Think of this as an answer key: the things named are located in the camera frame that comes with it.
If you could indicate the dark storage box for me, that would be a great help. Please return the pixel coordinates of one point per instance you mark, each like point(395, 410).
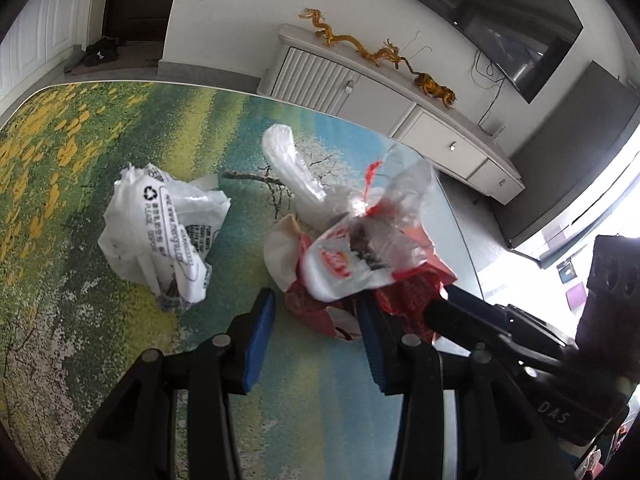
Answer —
point(567, 270)

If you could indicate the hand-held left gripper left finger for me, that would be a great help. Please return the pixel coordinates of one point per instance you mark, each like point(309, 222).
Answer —
point(260, 335)

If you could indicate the purple stool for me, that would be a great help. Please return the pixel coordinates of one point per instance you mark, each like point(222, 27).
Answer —
point(576, 296)

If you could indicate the white printed plastic bag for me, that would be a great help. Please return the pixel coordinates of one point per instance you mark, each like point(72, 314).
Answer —
point(165, 230)

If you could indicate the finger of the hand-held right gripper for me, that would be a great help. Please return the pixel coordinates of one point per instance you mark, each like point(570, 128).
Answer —
point(520, 320)
point(465, 322)

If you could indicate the golden tiger figurine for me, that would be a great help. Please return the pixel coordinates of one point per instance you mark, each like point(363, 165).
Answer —
point(435, 89)

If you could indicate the dark brown door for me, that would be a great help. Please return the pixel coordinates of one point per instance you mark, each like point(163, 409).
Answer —
point(140, 0)

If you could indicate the white power strip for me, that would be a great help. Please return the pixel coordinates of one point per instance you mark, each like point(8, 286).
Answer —
point(495, 130)

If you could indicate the black wall television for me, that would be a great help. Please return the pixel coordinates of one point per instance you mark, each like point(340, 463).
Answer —
point(500, 20)

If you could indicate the white television cabinet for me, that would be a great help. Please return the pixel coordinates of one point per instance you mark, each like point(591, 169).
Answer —
point(380, 105)

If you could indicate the black shoes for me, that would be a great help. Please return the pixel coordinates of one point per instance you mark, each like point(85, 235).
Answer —
point(100, 52)

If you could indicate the golden dragon figurine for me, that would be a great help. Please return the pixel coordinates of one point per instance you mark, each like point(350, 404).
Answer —
point(345, 40)

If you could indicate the translucent white plastic bag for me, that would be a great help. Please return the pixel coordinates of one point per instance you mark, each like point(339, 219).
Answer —
point(290, 165)

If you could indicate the grey refrigerator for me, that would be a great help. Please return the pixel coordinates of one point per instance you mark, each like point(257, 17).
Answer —
point(575, 160)

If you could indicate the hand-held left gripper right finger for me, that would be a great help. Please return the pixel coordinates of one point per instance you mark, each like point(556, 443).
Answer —
point(372, 345)

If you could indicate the clear plastic bag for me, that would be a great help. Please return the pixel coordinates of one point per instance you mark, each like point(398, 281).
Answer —
point(405, 190)

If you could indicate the red white plastic bag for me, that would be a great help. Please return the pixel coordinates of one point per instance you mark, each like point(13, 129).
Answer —
point(335, 260)

